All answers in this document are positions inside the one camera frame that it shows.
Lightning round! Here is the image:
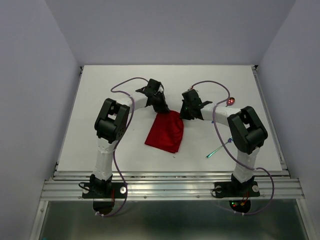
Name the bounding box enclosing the iridescent metal spoon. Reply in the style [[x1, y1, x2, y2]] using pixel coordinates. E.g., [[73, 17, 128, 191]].
[[211, 96, 236, 124]]

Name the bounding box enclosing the red cloth napkin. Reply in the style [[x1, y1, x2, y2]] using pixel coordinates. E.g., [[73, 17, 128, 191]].
[[144, 110, 184, 154]]

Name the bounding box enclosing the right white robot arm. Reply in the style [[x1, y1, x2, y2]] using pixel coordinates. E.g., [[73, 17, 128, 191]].
[[180, 89, 268, 195]]

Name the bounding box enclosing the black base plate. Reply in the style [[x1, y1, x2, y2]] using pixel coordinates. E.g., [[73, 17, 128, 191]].
[[211, 181, 261, 199], [78, 182, 127, 199]]

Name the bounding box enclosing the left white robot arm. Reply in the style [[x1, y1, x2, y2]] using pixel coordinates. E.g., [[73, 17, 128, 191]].
[[89, 79, 170, 197]]

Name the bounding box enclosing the iridescent metal fork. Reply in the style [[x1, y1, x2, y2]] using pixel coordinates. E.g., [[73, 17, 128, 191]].
[[205, 137, 233, 159]]

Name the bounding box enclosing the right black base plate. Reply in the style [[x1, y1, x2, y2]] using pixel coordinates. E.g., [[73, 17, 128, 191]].
[[211, 181, 261, 199]]

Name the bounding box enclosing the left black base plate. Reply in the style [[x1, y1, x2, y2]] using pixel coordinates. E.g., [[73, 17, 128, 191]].
[[78, 182, 127, 199]]

